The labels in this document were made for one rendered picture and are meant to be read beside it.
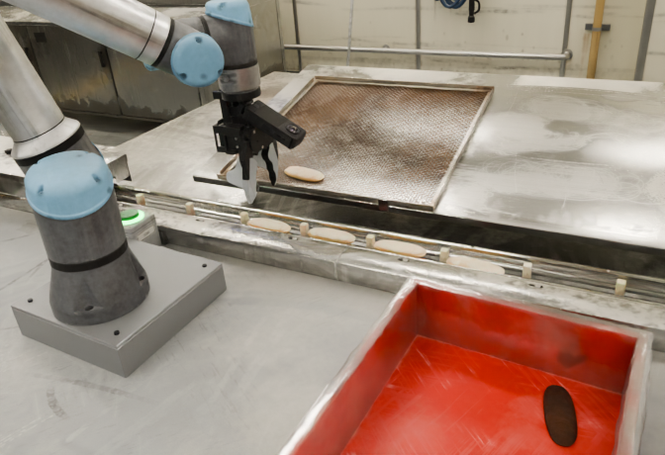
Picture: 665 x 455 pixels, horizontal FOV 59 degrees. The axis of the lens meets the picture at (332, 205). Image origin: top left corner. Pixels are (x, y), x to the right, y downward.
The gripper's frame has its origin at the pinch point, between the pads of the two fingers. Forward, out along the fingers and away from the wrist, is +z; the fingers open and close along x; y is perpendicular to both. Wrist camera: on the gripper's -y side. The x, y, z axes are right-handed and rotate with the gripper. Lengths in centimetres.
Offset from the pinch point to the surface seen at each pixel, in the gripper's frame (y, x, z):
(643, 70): -69, -340, 65
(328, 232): -12.9, -0.2, 7.5
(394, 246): -26.5, 0.3, 7.7
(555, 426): -58, 29, 11
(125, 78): 245, -206, 47
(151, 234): 20.8, 11.3, 7.6
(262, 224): 1.2, 0.9, 7.3
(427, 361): -39.8, 22.9, 11.3
